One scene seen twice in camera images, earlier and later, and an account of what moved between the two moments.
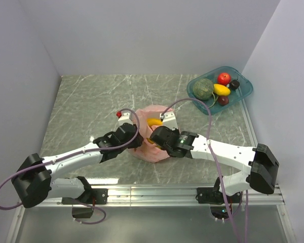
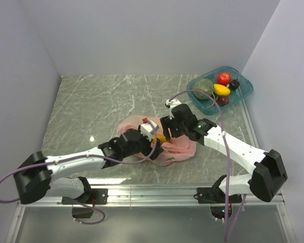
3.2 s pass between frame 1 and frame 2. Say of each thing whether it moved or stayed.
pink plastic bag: moved
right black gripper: moved
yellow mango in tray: stayed
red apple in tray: stayed
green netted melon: stayed
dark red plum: stayed
